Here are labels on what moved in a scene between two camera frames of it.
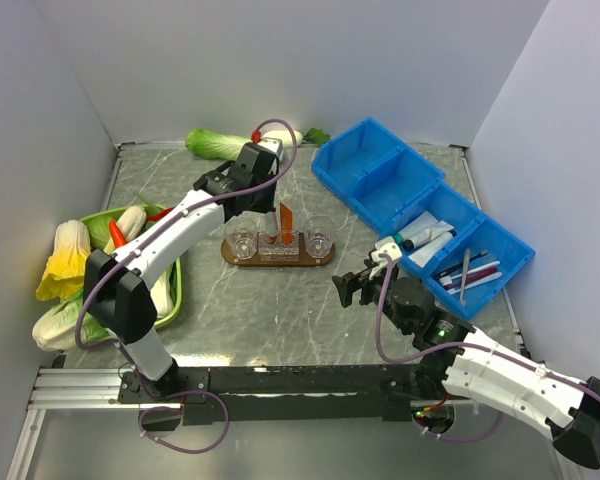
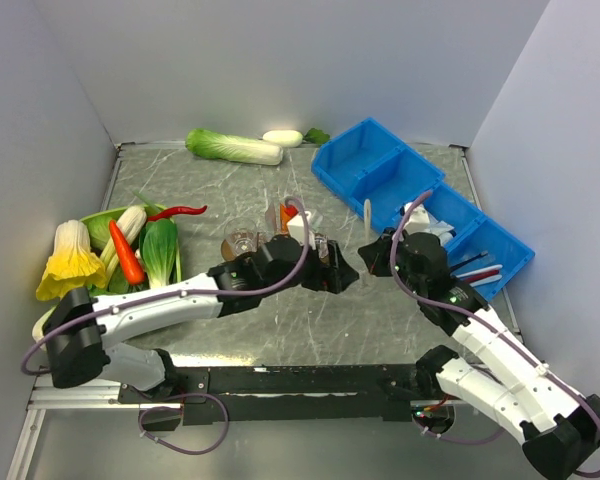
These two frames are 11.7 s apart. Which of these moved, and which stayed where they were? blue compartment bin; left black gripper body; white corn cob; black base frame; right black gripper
Moved: right black gripper; left black gripper body
Stayed: blue compartment bin; white corn cob; black base frame
